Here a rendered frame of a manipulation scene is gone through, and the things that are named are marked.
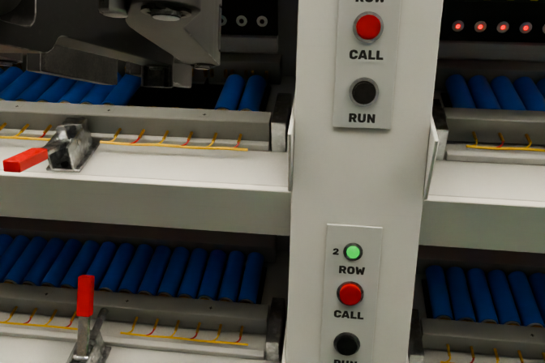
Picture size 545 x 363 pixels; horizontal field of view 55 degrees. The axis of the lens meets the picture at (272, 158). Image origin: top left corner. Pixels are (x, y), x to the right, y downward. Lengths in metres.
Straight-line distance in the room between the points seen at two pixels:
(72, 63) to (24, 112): 0.26
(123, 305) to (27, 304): 0.10
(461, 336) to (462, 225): 0.14
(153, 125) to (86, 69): 0.20
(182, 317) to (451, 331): 0.25
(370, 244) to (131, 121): 0.22
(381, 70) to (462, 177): 0.11
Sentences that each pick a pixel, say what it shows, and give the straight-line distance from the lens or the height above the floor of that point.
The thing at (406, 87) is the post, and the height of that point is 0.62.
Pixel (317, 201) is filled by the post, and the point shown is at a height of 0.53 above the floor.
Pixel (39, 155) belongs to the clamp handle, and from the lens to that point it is 0.39.
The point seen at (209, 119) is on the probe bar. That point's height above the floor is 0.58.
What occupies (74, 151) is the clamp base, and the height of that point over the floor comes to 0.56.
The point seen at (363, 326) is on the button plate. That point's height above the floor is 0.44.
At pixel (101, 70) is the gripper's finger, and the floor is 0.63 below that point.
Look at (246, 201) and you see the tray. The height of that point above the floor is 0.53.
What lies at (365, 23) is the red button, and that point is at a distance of 0.36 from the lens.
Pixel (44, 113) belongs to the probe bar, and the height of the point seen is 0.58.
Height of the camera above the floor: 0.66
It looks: 14 degrees down
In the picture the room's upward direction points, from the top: 1 degrees clockwise
